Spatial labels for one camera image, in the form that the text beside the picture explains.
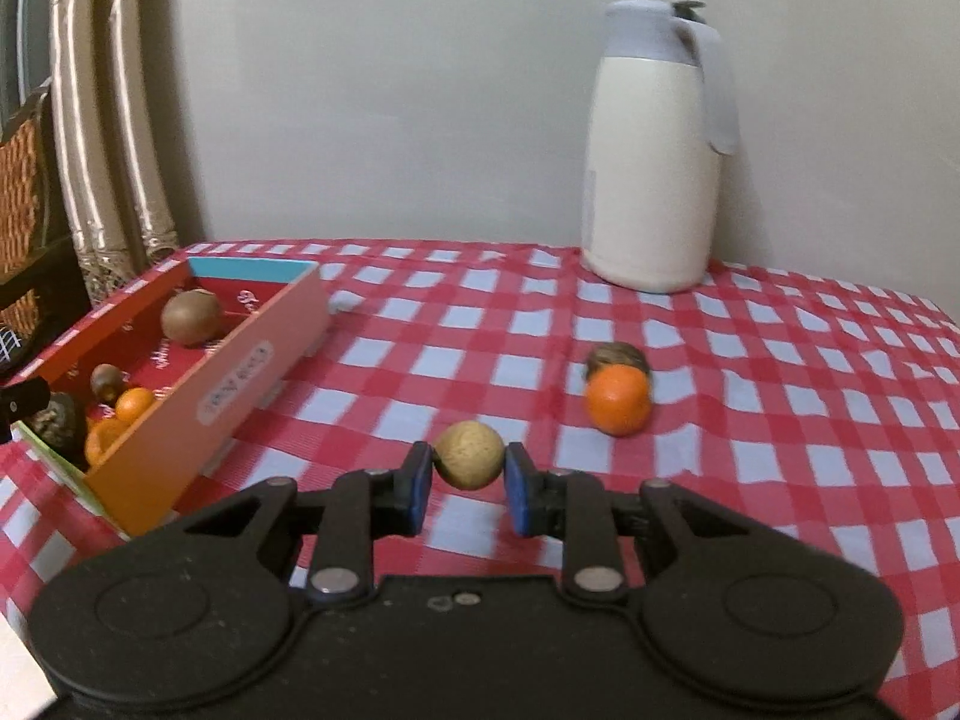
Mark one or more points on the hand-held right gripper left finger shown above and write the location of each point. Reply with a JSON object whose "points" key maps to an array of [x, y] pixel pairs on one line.
{"points": [[418, 487]]}

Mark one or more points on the red checkered tablecloth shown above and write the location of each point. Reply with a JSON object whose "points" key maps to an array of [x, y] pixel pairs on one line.
{"points": [[750, 427]]}

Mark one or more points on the dark brown walnut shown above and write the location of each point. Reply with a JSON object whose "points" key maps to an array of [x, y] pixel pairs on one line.
{"points": [[58, 421], [615, 356]]}

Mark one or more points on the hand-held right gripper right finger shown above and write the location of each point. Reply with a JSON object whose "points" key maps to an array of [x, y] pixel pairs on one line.
{"points": [[517, 495]]}

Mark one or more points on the wicker wooden chair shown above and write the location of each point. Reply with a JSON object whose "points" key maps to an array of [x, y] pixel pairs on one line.
{"points": [[30, 240]]}

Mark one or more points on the orange tangerine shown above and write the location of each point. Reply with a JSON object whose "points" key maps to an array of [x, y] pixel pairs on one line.
{"points": [[135, 403], [616, 401], [105, 441]]}

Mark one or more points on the beige satin curtain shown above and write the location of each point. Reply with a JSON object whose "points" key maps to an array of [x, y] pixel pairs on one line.
{"points": [[112, 127]]}

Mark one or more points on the small dark chestnut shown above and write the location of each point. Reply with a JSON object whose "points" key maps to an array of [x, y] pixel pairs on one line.
{"points": [[107, 382]]}

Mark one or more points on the window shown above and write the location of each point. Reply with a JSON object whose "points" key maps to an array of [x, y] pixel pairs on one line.
{"points": [[22, 15]]}

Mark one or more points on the brown kiwi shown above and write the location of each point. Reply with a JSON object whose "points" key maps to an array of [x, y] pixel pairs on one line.
{"points": [[191, 317]]}

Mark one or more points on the cream thermos jug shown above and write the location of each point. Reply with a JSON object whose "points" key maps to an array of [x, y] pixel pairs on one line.
{"points": [[649, 165]]}

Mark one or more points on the red cardboard box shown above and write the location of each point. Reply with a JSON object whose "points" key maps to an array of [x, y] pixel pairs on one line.
{"points": [[225, 397]]}

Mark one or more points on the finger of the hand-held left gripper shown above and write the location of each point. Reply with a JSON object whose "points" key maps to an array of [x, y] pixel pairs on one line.
{"points": [[19, 399]]}

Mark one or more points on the light tan walnut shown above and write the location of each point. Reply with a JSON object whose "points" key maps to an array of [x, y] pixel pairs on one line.
{"points": [[469, 454]]}

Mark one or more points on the dark checked cushion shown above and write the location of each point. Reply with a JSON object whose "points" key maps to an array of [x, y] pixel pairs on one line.
{"points": [[9, 345]]}

